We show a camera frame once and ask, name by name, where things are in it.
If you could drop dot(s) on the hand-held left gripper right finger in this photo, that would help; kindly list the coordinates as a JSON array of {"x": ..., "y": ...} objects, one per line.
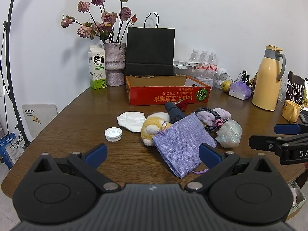
[{"x": 208, "y": 157}]

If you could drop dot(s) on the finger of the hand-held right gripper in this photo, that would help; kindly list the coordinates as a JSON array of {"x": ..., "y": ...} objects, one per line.
[
  {"x": 261, "y": 142},
  {"x": 286, "y": 128}
]

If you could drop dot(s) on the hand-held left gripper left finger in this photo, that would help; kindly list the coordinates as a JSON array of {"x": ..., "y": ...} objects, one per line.
[{"x": 99, "y": 152}]

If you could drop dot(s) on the iridescent plastic wad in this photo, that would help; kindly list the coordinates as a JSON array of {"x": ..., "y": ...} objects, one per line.
[{"x": 228, "y": 134}]

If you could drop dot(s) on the purple burlap pouch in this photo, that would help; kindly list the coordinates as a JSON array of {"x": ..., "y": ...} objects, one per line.
[{"x": 180, "y": 144}]

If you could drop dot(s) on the lavender fuzzy headband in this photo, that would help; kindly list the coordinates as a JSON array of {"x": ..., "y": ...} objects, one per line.
[{"x": 216, "y": 115}]

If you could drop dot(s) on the white cloth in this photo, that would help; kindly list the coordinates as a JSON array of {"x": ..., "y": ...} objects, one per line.
[{"x": 130, "y": 121}]

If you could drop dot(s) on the yellow white plush toy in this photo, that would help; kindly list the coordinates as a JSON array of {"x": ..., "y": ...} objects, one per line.
[{"x": 150, "y": 130}]

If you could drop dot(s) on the red artificial rose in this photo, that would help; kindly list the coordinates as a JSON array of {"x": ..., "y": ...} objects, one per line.
[{"x": 184, "y": 105}]

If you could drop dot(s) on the red cardboard box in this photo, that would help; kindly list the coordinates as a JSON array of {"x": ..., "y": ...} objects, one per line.
[{"x": 163, "y": 97}]

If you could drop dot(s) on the yellow mug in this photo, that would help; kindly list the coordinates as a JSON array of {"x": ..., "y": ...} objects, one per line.
[{"x": 291, "y": 110}]

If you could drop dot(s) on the white bottle cap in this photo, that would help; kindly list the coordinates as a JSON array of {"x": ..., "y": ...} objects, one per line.
[{"x": 113, "y": 134}]

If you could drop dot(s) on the plastic lined waste bin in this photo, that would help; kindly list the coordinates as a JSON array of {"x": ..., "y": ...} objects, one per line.
[{"x": 297, "y": 195}]

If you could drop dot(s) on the dark wooden chair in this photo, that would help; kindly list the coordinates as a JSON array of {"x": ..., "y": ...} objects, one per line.
[{"x": 294, "y": 81}]

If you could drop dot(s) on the yellow thermos jug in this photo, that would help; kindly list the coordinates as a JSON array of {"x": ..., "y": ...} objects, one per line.
[{"x": 266, "y": 81}]

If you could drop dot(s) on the purple tissue pack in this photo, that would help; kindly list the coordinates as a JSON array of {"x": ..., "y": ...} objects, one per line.
[{"x": 239, "y": 91}]

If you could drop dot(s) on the navy glasses case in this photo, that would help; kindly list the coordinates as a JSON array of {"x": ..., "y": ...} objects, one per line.
[{"x": 174, "y": 113}]

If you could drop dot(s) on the black power adapter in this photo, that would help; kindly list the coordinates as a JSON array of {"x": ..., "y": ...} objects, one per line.
[{"x": 245, "y": 78}]

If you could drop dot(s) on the green pear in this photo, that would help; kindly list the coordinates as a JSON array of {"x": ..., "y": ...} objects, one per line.
[{"x": 226, "y": 86}]

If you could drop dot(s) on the small white desk fan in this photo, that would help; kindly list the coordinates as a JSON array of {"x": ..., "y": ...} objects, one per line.
[{"x": 222, "y": 75}]

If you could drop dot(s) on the pale printed tin box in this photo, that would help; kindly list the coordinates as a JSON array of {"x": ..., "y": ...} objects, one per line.
[{"x": 204, "y": 80}]

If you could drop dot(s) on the white green milk carton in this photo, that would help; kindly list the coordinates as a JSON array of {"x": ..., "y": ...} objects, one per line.
[{"x": 96, "y": 67}]

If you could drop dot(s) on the clear lidded food container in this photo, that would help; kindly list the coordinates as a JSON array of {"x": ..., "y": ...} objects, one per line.
[{"x": 182, "y": 71}]

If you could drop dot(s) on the blue printed carton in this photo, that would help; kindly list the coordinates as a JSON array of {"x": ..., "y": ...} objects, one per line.
[{"x": 8, "y": 151}]

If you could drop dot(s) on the mottled pink vase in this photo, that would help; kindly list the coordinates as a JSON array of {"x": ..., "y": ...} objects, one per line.
[{"x": 115, "y": 62}]

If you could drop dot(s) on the clear water bottle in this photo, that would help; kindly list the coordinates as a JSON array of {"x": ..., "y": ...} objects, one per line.
[
  {"x": 213, "y": 60},
  {"x": 204, "y": 56},
  {"x": 194, "y": 55}
]

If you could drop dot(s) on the flat white carton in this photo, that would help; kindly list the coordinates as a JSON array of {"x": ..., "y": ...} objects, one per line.
[{"x": 186, "y": 64}]

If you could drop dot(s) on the black paper bag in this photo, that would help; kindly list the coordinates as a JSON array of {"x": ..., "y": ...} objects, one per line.
[{"x": 149, "y": 50}]

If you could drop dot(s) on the black light stand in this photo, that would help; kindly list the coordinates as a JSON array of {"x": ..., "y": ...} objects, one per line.
[{"x": 10, "y": 53}]

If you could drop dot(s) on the dried pink rose bouquet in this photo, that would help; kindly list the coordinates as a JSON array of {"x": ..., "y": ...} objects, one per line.
[{"x": 107, "y": 16}]

